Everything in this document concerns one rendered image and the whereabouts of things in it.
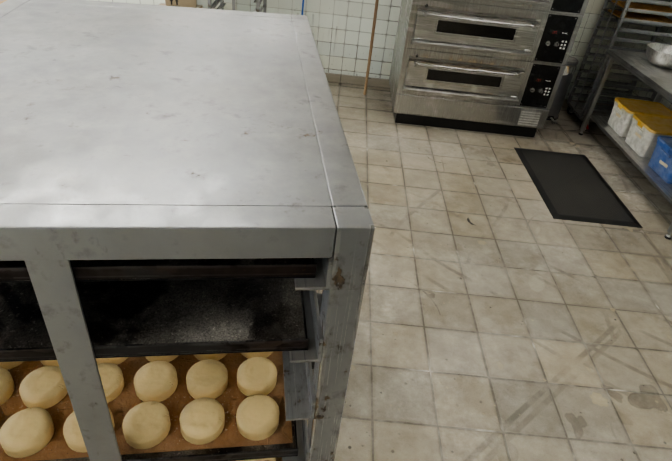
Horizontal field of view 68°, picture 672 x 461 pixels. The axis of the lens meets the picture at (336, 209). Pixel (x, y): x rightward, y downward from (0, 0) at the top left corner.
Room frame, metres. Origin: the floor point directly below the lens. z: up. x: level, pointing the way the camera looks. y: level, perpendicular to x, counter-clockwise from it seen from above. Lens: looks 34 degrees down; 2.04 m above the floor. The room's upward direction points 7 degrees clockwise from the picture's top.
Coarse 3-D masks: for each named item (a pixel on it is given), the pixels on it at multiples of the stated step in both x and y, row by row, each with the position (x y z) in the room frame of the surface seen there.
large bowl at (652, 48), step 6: (648, 48) 4.63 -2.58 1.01; (654, 48) 4.79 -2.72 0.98; (660, 48) 4.79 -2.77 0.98; (666, 48) 4.79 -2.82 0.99; (648, 54) 4.61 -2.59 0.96; (654, 54) 4.54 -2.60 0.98; (660, 54) 4.50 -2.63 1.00; (666, 54) 4.46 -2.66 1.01; (648, 60) 4.65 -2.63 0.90; (654, 60) 4.54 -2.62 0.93; (660, 60) 4.50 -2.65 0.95; (666, 60) 4.47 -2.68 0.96; (660, 66) 4.52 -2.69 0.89; (666, 66) 4.49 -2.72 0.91
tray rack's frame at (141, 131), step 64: (64, 0) 0.84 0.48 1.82; (0, 64) 0.54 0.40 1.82; (64, 64) 0.56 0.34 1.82; (128, 64) 0.59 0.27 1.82; (192, 64) 0.62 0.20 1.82; (256, 64) 0.64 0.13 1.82; (320, 64) 0.67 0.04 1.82; (0, 128) 0.39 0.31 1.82; (64, 128) 0.41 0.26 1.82; (128, 128) 0.42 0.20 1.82; (192, 128) 0.44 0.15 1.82; (256, 128) 0.45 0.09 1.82; (320, 128) 0.47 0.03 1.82; (0, 192) 0.30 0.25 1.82; (64, 192) 0.31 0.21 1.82; (128, 192) 0.32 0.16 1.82; (192, 192) 0.33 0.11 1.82; (256, 192) 0.34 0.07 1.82; (320, 192) 0.35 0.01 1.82; (0, 256) 0.26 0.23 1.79; (64, 256) 0.26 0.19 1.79; (128, 256) 0.27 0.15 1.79; (192, 256) 0.28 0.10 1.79; (256, 256) 0.29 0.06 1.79; (320, 256) 0.30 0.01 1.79; (64, 320) 0.27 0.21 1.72; (320, 384) 0.30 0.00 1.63; (320, 448) 0.30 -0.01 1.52
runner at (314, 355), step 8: (304, 296) 0.38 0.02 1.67; (312, 296) 0.36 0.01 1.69; (304, 304) 0.37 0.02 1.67; (312, 304) 0.36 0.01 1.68; (312, 312) 0.35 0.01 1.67; (312, 320) 0.35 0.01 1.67; (320, 320) 0.32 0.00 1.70; (312, 328) 0.34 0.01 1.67; (320, 328) 0.31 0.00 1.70; (312, 336) 0.33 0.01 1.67; (320, 336) 0.30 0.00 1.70; (312, 344) 0.32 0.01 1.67; (320, 344) 0.30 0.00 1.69; (296, 352) 0.31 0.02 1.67; (304, 352) 0.31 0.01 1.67; (312, 352) 0.31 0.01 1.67; (320, 352) 0.30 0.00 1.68; (296, 360) 0.30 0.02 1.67; (304, 360) 0.30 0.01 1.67; (312, 360) 0.30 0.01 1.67; (320, 360) 0.30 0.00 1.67
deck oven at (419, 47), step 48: (432, 0) 4.66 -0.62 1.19; (480, 0) 4.67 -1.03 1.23; (528, 0) 4.60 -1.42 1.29; (576, 0) 4.69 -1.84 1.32; (432, 48) 4.66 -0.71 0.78; (480, 48) 4.60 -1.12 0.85; (528, 48) 4.65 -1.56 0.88; (432, 96) 4.66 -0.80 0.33; (480, 96) 4.60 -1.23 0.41; (528, 96) 4.69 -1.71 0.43
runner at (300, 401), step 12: (288, 360) 0.37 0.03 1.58; (288, 372) 0.35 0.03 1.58; (300, 372) 0.35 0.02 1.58; (312, 372) 0.34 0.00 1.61; (288, 384) 0.34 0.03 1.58; (300, 384) 0.34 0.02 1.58; (312, 384) 0.32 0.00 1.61; (288, 396) 0.32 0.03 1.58; (300, 396) 0.32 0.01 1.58; (312, 396) 0.31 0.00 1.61; (288, 408) 0.31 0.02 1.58; (300, 408) 0.31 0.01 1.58; (312, 408) 0.30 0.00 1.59; (288, 420) 0.30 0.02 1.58
